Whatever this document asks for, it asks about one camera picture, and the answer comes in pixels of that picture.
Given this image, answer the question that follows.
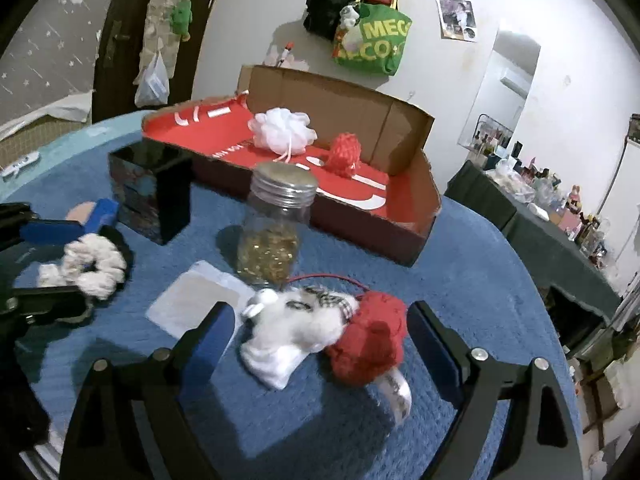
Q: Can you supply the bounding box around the light teal bedsheet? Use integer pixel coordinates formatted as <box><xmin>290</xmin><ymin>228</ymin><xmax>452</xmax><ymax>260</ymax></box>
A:
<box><xmin>0</xmin><ymin>110</ymin><xmax>141</xmax><ymax>201</ymax></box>

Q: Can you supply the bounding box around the glass jar with metal lid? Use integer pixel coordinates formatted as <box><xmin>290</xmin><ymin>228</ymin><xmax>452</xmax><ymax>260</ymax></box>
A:
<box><xmin>236</xmin><ymin>162</ymin><xmax>320</xmax><ymax>288</ymax></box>

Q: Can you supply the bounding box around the hanging fabric organiser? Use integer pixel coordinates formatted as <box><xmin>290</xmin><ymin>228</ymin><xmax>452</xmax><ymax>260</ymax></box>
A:
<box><xmin>132</xmin><ymin>0</ymin><xmax>197</xmax><ymax>86</ymax></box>

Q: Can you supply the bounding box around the flat white packet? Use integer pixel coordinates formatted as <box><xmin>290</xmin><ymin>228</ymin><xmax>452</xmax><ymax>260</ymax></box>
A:
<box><xmin>146</xmin><ymin>260</ymin><xmax>256</xmax><ymax>342</ymax></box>

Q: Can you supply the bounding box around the cream scrunchie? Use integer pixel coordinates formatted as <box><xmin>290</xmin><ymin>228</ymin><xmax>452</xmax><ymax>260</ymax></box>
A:
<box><xmin>39</xmin><ymin>232</ymin><xmax>128</xmax><ymax>301</ymax></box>

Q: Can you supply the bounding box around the black patterned gift box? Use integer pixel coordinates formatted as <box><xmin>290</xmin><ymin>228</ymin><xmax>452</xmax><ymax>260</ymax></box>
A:
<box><xmin>107</xmin><ymin>141</ymin><xmax>193</xmax><ymax>246</ymax></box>

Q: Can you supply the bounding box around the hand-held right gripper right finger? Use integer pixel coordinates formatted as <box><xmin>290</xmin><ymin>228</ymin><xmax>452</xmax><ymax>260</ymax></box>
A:
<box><xmin>407</xmin><ymin>301</ymin><xmax>583</xmax><ymax>480</ymax></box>

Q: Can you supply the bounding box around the pink powder puff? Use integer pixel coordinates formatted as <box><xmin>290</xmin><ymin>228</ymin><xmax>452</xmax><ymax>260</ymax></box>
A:
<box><xmin>65</xmin><ymin>202</ymin><xmax>97</xmax><ymax>222</ymax></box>

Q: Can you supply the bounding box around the wall poster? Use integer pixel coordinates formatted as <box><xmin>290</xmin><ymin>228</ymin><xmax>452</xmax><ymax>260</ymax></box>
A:
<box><xmin>435</xmin><ymin>0</ymin><xmax>478</xmax><ymax>42</ymax></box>

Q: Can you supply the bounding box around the grey star-print cloth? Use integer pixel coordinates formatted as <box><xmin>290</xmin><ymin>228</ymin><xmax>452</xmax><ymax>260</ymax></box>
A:
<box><xmin>0</xmin><ymin>0</ymin><xmax>126</xmax><ymax>126</ymax></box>

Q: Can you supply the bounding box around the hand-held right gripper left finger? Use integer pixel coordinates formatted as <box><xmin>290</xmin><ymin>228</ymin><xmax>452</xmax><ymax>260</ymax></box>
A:
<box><xmin>59</xmin><ymin>301</ymin><xmax>237</xmax><ymax>480</ymax></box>

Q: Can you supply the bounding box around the red knit flower headband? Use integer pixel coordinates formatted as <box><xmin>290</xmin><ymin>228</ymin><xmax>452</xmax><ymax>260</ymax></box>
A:
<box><xmin>285</xmin><ymin>274</ymin><xmax>414</xmax><ymax>430</ymax></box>

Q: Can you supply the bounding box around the white plush dog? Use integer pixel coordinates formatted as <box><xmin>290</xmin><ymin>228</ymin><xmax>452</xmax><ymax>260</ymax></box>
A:
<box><xmin>334</xmin><ymin>4</ymin><xmax>368</xmax><ymax>51</ymax></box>

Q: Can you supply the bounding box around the white remote control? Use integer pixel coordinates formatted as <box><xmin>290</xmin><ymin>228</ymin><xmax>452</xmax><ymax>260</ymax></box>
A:
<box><xmin>0</xmin><ymin>151</ymin><xmax>40</xmax><ymax>177</ymax></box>

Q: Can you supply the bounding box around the dresser with dark cloth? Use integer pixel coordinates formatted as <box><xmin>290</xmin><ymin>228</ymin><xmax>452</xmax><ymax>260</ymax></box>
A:
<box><xmin>445</xmin><ymin>160</ymin><xmax>623</xmax><ymax>331</ymax></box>

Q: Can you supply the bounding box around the red bath pouf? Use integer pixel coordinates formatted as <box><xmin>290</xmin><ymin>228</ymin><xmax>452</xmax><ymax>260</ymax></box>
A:
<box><xmin>325</xmin><ymin>133</ymin><xmax>363</xmax><ymax>177</ymax></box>

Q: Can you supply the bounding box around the cardboard box with red lining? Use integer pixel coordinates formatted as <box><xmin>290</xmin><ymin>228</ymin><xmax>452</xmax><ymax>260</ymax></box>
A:
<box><xmin>141</xmin><ymin>64</ymin><xmax>443</xmax><ymax>267</ymax></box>

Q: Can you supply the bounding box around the clear plastic bag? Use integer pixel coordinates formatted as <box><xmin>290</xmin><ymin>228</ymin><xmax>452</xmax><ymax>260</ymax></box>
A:
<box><xmin>134</xmin><ymin>50</ymin><xmax>171</xmax><ymax>108</ymax></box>

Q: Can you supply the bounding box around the green plush frog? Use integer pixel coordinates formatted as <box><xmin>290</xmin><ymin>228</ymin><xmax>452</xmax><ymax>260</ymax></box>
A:
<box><xmin>170</xmin><ymin>0</ymin><xmax>195</xmax><ymax>42</ymax></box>

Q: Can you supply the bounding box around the black bag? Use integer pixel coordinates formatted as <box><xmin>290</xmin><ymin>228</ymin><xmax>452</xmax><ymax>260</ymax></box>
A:
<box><xmin>302</xmin><ymin>0</ymin><xmax>362</xmax><ymax>41</ymax></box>

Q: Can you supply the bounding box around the group of cosmetic bottles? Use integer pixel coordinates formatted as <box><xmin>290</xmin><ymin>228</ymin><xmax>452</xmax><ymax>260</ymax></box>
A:
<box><xmin>470</xmin><ymin>115</ymin><xmax>616</xmax><ymax>266</ymax></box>

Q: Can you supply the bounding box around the wall mirror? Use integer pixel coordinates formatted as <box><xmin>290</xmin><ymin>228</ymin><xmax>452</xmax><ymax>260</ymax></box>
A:
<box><xmin>457</xmin><ymin>29</ymin><xmax>542</xmax><ymax>153</ymax></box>

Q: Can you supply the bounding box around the white bath pouf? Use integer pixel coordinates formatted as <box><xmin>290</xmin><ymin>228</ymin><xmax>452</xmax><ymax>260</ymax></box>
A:
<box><xmin>248</xmin><ymin>108</ymin><xmax>317</xmax><ymax>163</ymax></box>

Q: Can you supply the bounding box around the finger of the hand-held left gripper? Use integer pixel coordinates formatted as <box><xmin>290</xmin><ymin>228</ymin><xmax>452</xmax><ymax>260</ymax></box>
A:
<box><xmin>0</xmin><ymin>198</ymin><xmax>121</xmax><ymax>251</ymax></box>
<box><xmin>0</xmin><ymin>285</ymin><xmax>96</xmax><ymax>328</ymax></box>

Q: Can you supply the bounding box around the dark wooden door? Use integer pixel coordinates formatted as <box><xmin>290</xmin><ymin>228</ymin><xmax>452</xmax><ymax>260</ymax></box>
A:
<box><xmin>92</xmin><ymin>0</ymin><xmax>231</xmax><ymax>123</ymax></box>

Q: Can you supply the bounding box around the white fluffy plush toy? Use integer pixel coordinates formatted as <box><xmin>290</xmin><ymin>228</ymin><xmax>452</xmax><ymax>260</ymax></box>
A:
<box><xmin>240</xmin><ymin>287</ymin><xmax>361</xmax><ymax>356</ymax></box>

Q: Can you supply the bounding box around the green tote bag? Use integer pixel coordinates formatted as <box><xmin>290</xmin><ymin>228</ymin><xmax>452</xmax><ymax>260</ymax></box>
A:
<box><xmin>332</xmin><ymin>2</ymin><xmax>413</xmax><ymax>77</ymax></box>

